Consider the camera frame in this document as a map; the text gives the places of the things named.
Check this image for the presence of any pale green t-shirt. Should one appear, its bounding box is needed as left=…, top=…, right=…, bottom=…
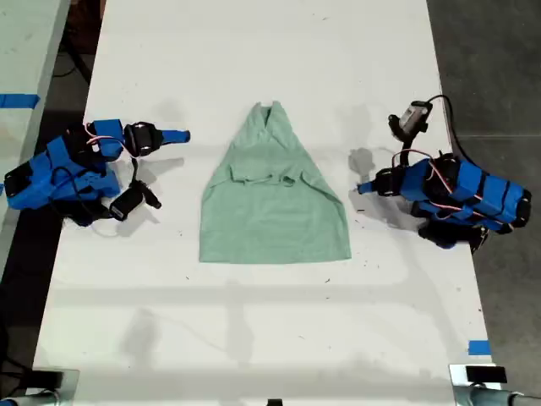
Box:
left=198, top=100, right=353, bottom=265

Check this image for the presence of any long blue tape strip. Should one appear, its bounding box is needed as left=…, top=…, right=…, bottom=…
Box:
left=0, top=93, right=41, bottom=110

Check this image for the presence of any pale side table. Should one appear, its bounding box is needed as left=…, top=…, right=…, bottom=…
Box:
left=0, top=0, right=72, bottom=272

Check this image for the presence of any small blue tape piece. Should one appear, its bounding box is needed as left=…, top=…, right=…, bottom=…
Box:
left=467, top=339, right=493, bottom=357

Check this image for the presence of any grey pipe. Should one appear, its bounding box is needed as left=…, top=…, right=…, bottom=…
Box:
left=0, top=390, right=65, bottom=406
left=453, top=386, right=541, bottom=406

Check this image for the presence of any red and white wire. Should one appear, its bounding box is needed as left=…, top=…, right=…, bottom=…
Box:
left=84, top=122, right=139, bottom=161
left=391, top=150, right=485, bottom=222

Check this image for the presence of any black camera cable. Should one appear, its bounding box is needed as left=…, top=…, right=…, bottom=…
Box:
left=48, top=166, right=119, bottom=222
left=424, top=94, right=466, bottom=161

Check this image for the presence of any black camera box silver face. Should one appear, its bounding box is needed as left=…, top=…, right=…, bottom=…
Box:
left=387, top=100, right=433, bottom=141

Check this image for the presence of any metal bracket with black box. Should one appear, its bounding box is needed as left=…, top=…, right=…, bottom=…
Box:
left=30, top=368, right=81, bottom=397
left=448, top=363, right=509, bottom=391

